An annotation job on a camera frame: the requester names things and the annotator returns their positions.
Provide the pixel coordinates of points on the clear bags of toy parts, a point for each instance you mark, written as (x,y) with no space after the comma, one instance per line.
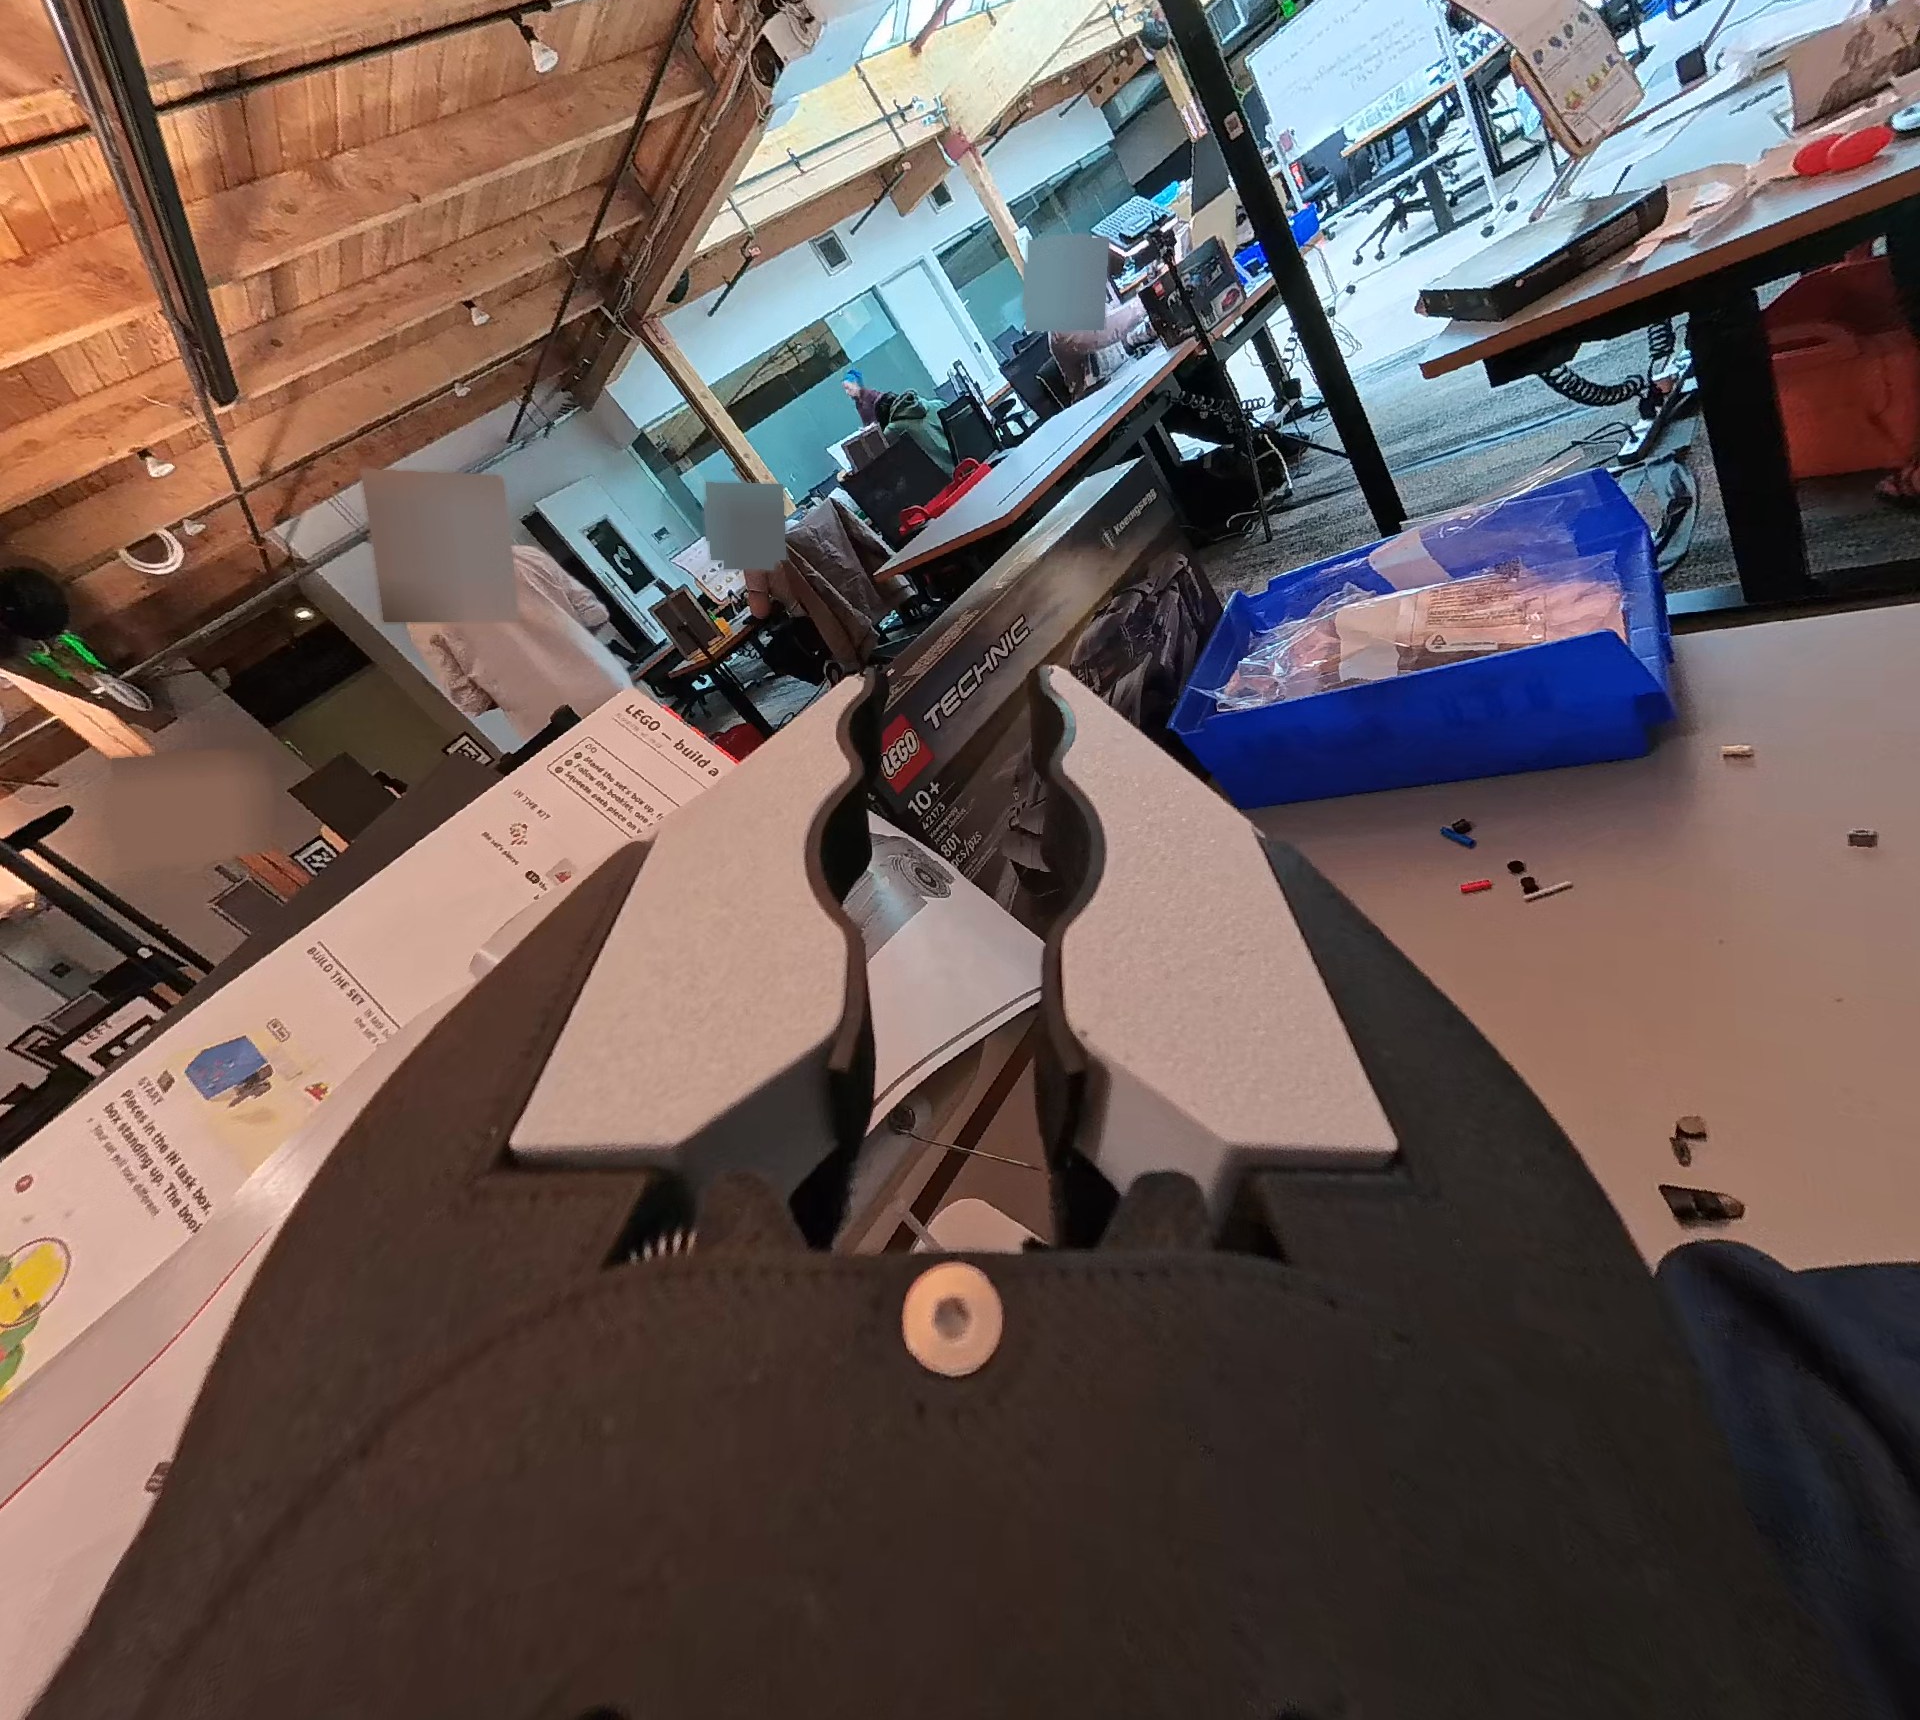
(1425,619)

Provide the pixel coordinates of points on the flat black box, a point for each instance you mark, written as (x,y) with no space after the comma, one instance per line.
(1545,258)

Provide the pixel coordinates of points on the orange bag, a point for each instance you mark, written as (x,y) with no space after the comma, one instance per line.
(1844,371)

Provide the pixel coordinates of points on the black steel pole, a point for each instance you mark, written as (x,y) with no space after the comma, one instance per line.
(1245,174)

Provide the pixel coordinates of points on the white ceiling unit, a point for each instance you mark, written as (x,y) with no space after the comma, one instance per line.
(840,3)

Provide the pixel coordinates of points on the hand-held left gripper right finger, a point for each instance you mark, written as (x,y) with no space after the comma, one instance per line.
(1231,1001)

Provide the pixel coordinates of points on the blue plastic bin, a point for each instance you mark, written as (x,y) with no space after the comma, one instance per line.
(1425,730)

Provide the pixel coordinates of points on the white whiteboard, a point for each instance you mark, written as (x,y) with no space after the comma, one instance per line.
(1351,40)

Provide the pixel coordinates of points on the brown cardboard sign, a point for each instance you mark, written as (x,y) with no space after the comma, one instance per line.
(1545,40)

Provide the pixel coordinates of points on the red plastic discs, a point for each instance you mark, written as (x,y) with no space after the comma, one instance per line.
(1844,152)

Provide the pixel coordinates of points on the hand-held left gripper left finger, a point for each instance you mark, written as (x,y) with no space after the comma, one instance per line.
(690,1001)

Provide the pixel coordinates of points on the scattered tiny toy pieces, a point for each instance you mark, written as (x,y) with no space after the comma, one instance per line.
(1703,1205)

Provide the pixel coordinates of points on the black toy set box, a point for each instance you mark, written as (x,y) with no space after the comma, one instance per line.
(975,701)

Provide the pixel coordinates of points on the instruction book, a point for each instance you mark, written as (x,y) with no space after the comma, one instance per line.
(931,984)

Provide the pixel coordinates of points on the black overhead bar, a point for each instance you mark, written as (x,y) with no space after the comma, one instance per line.
(104,70)

